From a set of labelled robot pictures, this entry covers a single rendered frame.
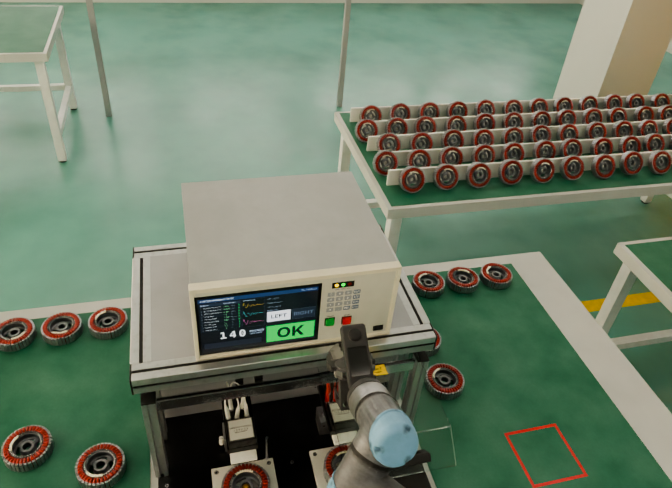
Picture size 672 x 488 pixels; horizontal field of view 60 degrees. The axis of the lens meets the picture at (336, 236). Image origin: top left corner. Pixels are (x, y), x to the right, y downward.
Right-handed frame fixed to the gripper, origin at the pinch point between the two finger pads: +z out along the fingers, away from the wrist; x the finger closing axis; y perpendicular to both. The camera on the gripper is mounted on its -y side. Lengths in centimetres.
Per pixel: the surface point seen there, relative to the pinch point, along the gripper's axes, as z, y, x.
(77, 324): 67, 13, -63
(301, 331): 7.5, -0.8, -6.4
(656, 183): 116, -5, 184
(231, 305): 3.1, -10.2, -21.1
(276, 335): 7.6, -0.6, -11.9
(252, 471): 12.8, 34.7, -18.9
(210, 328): 5.5, -4.9, -25.6
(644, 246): 78, 12, 145
